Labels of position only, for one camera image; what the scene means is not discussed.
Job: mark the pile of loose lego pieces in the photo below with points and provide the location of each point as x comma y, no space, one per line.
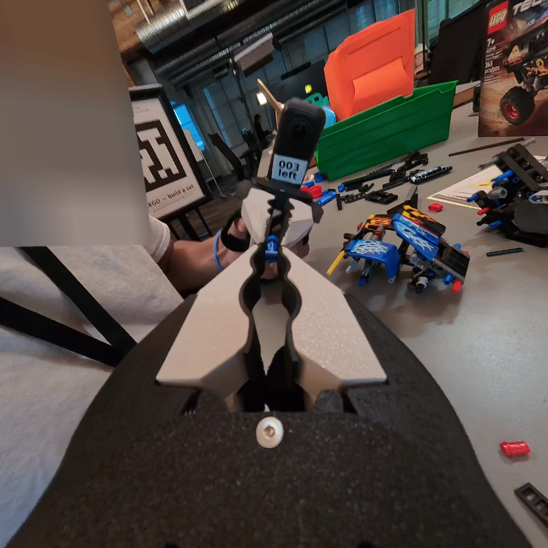
385,184

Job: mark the black sign stand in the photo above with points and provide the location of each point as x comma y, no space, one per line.
188,222

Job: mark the blue flame lego car body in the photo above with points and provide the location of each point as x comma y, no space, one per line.
406,244

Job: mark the person's left forearm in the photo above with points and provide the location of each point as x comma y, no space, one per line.
188,259

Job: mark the lego set box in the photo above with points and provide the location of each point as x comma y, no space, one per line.
513,68

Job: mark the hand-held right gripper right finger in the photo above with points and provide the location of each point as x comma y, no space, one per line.
334,329

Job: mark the small black display device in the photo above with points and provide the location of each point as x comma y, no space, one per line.
476,100

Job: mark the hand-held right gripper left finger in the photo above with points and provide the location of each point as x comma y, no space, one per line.
205,329

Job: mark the small blue lego connector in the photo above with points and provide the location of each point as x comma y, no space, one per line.
270,250

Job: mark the black and white marker sign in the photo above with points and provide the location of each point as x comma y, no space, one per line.
165,145

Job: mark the glowing lamp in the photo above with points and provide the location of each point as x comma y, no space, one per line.
261,98

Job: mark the lego instruction booklet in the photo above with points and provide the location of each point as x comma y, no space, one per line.
462,188

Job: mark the person's left hand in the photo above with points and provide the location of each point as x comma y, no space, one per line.
233,259

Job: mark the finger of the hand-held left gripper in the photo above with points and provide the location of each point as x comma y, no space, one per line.
302,222
257,214

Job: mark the long dark lego rod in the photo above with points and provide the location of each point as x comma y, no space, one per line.
486,147

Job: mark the green plastic bin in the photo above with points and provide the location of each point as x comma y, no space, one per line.
385,128

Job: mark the teal bag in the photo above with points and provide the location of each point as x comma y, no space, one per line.
319,101

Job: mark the black office chair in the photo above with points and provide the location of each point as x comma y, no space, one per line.
227,156

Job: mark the wooden board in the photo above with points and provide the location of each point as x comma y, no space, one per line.
269,100

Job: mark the black lego chassis assembly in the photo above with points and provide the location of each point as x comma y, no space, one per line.
520,201

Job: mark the black lego beam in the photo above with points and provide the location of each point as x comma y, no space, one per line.
533,498

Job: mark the blue wristband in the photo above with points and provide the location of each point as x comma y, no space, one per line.
217,254

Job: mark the black monitor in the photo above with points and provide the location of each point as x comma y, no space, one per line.
458,47

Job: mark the light blue round object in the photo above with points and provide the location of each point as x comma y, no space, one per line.
328,116

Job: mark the short black lego axle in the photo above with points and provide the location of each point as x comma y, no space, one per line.
504,252

